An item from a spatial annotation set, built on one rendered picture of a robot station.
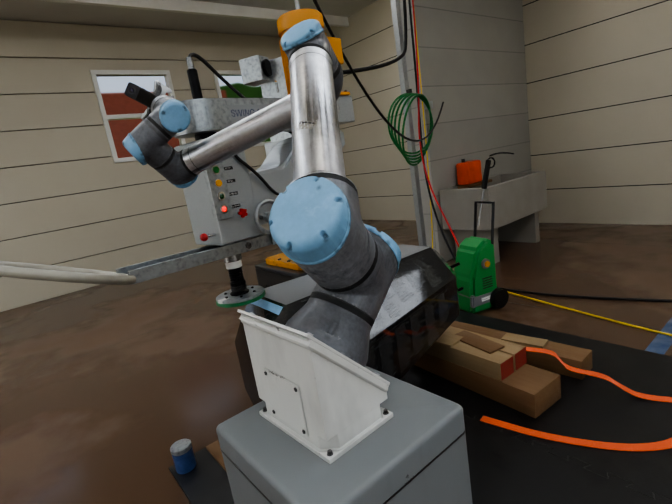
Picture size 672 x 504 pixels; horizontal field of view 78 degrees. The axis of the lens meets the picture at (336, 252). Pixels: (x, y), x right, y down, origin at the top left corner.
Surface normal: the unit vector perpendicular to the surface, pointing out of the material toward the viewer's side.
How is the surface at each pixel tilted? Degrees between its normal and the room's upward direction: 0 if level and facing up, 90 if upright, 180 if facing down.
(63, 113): 90
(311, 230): 52
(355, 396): 90
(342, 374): 90
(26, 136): 90
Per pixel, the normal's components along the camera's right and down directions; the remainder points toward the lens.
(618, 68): -0.76, 0.25
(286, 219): -0.40, -0.40
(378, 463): -0.15, -0.96
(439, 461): 0.63, 0.07
